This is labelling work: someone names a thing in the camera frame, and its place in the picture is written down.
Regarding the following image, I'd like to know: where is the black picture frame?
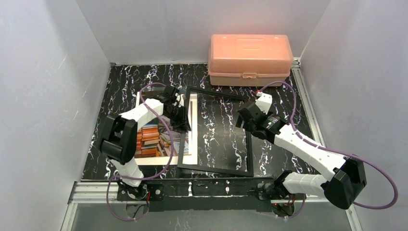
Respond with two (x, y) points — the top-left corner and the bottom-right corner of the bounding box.
(177, 86), (254, 178)

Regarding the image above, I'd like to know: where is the cat photo print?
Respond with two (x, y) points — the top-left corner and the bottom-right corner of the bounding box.
(134, 90), (191, 158)

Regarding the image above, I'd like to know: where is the white mat board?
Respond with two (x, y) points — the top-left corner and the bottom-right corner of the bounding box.
(135, 94), (198, 166)

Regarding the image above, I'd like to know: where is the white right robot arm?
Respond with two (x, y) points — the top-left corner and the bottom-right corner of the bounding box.
(236, 103), (367, 210)

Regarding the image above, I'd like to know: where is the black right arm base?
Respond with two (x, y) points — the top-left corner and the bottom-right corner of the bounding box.
(253, 170), (306, 220)

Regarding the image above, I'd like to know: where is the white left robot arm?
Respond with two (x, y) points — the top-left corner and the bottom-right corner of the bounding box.
(98, 86), (191, 187)

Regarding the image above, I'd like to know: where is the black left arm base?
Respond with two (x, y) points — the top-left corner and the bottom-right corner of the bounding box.
(116, 183), (164, 202)

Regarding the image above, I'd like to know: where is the pink plastic storage box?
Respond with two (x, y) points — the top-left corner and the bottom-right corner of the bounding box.
(208, 34), (293, 87)

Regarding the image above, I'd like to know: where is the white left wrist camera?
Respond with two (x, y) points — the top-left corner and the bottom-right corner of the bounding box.
(172, 93), (186, 107)

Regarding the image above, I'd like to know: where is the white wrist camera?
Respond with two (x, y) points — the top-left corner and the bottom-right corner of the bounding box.
(255, 91), (272, 114)
(172, 93), (186, 107)

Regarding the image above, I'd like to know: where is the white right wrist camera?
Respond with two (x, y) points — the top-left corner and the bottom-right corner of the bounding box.
(255, 91), (272, 114)

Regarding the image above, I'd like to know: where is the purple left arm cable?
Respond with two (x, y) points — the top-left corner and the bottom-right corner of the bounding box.
(105, 83), (174, 222)

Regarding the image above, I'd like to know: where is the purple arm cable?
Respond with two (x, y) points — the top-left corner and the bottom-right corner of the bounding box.
(256, 81), (399, 220)
(105, 83), (174, 222)

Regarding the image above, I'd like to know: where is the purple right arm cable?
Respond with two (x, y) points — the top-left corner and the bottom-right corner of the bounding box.
(256, 81), (399, 220)

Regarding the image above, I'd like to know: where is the aluminium right rail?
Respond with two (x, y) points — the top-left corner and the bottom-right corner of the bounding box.
(291, 57), (326, 147)

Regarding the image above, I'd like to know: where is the aluminium rail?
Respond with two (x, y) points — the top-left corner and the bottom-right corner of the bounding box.
(291, 57), (326, 147)
(68, 180), (355, 205)

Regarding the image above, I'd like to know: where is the aluminium front rail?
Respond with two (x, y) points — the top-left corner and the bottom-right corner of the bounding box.
(68, 180), (355, 205)

